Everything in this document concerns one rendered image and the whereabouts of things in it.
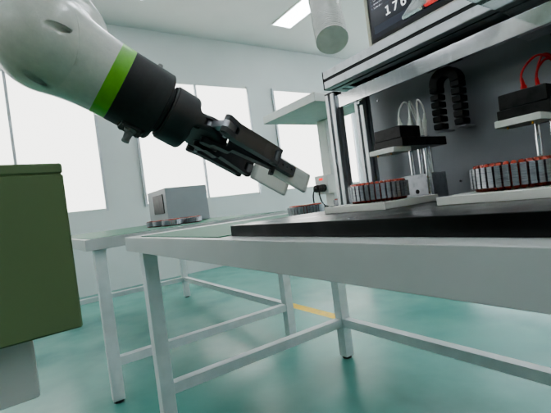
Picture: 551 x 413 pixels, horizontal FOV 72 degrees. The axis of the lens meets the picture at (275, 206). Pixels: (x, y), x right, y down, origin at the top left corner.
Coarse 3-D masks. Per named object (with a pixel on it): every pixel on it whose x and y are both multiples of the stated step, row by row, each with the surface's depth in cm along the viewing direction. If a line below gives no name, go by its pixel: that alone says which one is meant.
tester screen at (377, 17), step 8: (376, 0) 83; (384, 0) 81; (392, 0) 80; (408, 0) 77; (440, 0) 71; (376, 8) 83; (400, 8) 78; (376, 16) 83; (384, 16) 82; (392, 16) 80; (376, 24) 84; (400, 24) 79; (384, 32) 82
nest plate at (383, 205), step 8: (392, 200) 66; (400, 200) 64; (408, 200) 65; (416, 200) 66; (424, 200) 68; (432, 200) 69; (328, 208) 73; (336, 208) 71; (344, 208) 69; (352, 208) 68; (360, 208) 66; (368, 208) 65; (376, 208) 63; (384, 208) 62
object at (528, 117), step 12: (540, 84) 52; (504, 96) 56; (516, 96) 55; (528, 96) 54; (540, 96) 52; (504, 108) 56; (516, 108) 55; (528, 108) 54; (540, 108) 52; (504, 120) 54; (516, 120) 53; (528, 120) 52; (540, 120) 53; (540, 132) 61; (540, 144) 61
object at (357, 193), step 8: (352, 184) 72; (360, 184) 69; (368, 184) 68; (376, 184) 67; (384, 184) 66; (392, 184) 67; (400, 184) 67; (408, 184) 70; (352, 192) 70; (360, 192) 68; (368, 192) 67; (376, 192) 67; (384, 192) 66; (392, 192) 67; (400, 192) 67; (408, 192) 69; (352, 200) 71; (360, 200) 69; (368, 200) 67; (376, 200) 67; (384, 200) 67
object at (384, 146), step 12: (384, 132) 75; (396, 132) 73; (408, 132) 73; (384, 144) 75; (396, 144) 73; (408, 144) 73; (420, 144) 75; (432, 144) 77; (372, 156) 75; (384, 156) 78; (420, 156) 80; (432, 156) 78; (420, 168) 80; (432, 168) 78
